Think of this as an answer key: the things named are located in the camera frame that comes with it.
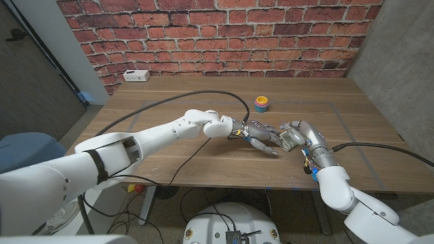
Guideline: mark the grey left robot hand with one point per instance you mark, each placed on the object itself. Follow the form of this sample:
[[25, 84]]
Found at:
[[259, 130]]

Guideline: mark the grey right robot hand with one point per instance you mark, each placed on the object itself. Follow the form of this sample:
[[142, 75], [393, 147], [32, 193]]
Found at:
[[310, 135]]

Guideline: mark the dollar bill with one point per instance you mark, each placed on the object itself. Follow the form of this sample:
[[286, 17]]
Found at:
[[289, 144]]

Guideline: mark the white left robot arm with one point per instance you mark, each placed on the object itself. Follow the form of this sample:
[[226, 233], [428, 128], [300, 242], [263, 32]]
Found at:
[[152, 132]]

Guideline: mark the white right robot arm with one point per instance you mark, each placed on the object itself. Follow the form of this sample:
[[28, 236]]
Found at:
[[335, 189]]

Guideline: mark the teal plastic cup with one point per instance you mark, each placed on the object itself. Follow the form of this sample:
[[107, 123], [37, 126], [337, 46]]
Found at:
[[261, 108]]

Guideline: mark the pink plastic cup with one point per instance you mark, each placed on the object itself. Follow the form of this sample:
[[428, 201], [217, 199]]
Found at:
[[261, 103]]

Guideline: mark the yellow plastic cup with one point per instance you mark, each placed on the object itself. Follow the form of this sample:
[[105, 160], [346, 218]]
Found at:
[[261, 99]]

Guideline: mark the grey metal table leg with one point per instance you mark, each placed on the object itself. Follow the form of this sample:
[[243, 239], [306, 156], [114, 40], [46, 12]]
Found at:
[[147, 203], [322, 220]]

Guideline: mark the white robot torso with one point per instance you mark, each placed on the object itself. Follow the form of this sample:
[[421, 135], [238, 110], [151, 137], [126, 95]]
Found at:
[[237, 217]]

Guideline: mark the red brick printed backdrop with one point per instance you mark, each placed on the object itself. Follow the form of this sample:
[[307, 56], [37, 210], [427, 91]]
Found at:
[[220, 40]]

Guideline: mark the small grey torso device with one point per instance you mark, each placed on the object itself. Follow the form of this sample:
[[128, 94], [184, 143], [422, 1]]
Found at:
[[233, 238]]

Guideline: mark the small red ball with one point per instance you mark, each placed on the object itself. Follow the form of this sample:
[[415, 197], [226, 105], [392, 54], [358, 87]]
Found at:
[[139, 188]]

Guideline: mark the white power strip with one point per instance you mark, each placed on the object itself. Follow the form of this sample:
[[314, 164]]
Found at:
[[136, 75]]

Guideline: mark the white sneaker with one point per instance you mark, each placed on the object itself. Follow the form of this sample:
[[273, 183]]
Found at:
[[57, 218]]

